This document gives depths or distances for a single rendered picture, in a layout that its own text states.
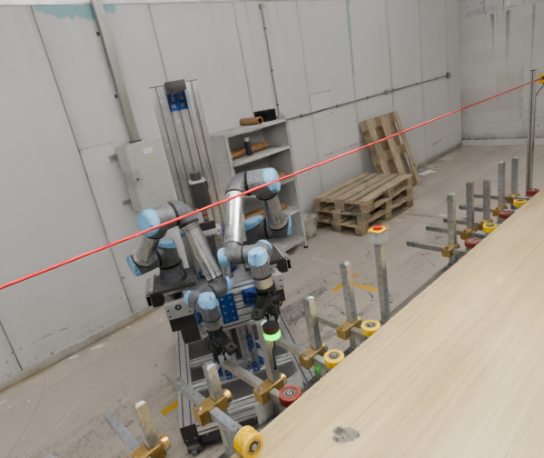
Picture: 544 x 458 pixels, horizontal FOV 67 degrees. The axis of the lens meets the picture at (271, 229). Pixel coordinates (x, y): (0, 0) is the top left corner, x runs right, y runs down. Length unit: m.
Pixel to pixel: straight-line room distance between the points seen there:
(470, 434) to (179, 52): 3.94
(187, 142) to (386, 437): 1.67
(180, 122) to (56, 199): 1.85
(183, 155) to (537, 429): 1.88
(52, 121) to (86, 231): 0.95
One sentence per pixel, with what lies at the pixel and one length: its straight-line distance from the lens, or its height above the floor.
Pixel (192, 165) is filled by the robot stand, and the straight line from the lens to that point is 2.32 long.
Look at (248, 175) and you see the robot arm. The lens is 1.89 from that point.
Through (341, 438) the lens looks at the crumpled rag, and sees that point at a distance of 1.42.
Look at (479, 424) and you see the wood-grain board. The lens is 1.49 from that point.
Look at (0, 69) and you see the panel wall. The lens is 3.84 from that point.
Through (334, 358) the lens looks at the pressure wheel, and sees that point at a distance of 1.71.
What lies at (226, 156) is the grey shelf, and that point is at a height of 1.34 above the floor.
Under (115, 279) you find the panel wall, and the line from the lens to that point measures 4.17.
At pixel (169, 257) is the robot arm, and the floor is 1.19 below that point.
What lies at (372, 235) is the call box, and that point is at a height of 1.20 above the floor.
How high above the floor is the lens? 1.95
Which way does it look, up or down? 19 degrees down
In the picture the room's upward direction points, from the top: 11 degrees counter-clockwise
